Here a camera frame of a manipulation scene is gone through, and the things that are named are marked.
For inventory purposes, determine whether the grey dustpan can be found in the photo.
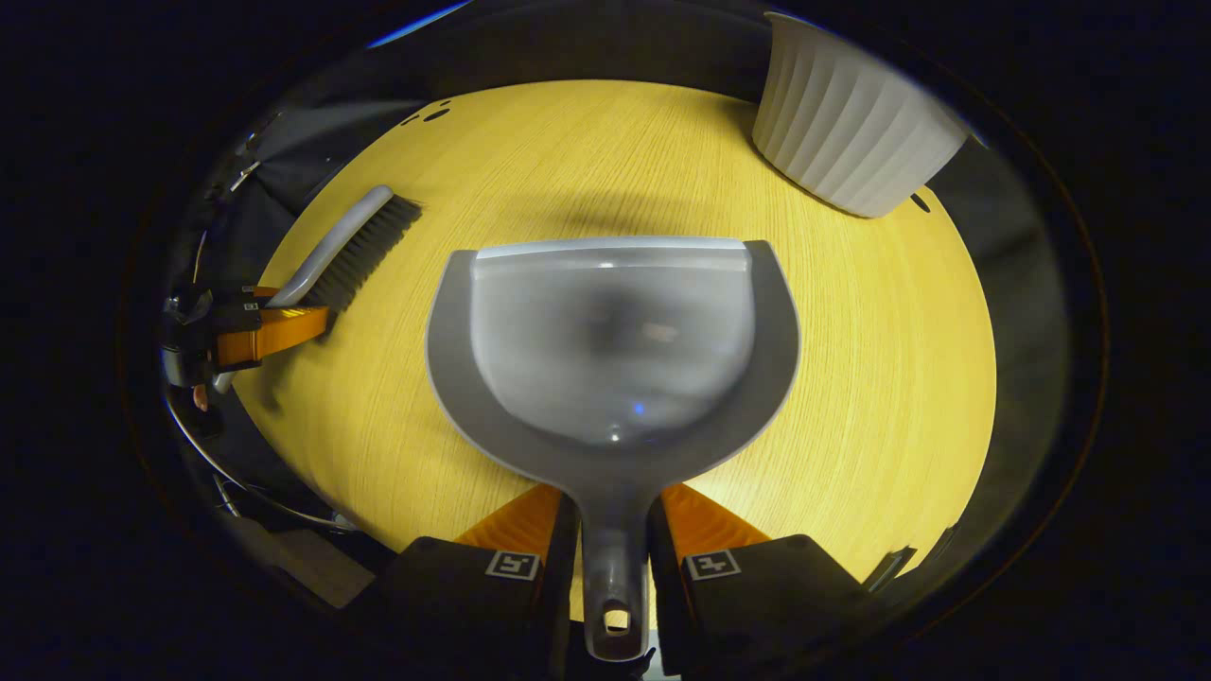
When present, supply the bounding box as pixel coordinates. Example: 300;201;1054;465
426;236;802;663

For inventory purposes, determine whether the small grey broom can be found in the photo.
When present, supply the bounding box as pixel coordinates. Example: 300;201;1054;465
213;184;424;394

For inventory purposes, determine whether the white ribbed garbage bin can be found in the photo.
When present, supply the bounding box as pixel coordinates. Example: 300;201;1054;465
752;11;971;218

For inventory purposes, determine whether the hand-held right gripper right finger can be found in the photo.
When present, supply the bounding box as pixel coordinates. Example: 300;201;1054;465
647;484;868;678

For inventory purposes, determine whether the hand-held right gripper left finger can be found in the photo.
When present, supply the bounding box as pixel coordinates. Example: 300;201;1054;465
374;484;581;681

